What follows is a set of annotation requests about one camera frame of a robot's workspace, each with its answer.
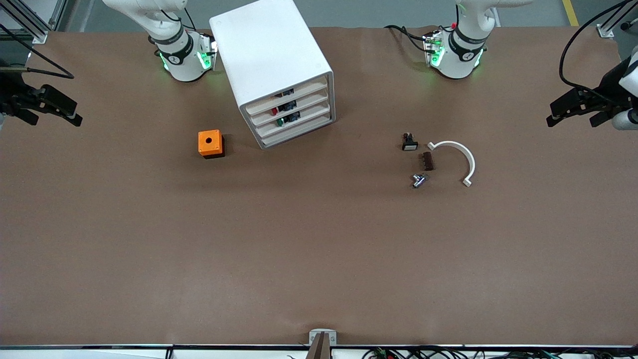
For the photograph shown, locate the orange button box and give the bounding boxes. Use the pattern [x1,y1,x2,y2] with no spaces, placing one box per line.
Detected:
[197,130,226,160]

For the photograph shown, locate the white curved plastic clip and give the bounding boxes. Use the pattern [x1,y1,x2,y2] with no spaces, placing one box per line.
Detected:
[427,141,477,188]

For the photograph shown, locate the brown table mat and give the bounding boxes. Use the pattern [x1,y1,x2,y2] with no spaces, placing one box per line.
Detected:
[0,26,638,346]

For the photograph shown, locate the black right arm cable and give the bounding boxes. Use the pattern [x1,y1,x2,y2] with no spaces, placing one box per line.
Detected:
[0,24,75,80]

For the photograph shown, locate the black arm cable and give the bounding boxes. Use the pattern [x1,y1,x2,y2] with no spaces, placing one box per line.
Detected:
[559,0,635,94]
[0,24,75,80]

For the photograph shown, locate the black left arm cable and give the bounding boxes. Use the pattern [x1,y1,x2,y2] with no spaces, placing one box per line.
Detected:
[559,0,635,94]

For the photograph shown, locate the aluminium frame profile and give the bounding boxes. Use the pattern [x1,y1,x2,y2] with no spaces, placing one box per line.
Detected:
[596,0,638,39]
[0,0,68,44]

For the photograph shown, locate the black base cable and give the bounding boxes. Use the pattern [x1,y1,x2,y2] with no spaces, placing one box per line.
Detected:
[384,24,432,53]

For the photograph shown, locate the black white table edge rail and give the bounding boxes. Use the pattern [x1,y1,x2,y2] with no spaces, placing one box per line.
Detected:
[0,344,638,359]

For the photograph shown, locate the tangled black cables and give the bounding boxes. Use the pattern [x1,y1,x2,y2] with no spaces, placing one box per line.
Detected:
[361,346,638,359]

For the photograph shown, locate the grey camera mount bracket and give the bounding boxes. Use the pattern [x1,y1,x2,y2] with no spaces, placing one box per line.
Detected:
[307,329,337,359]

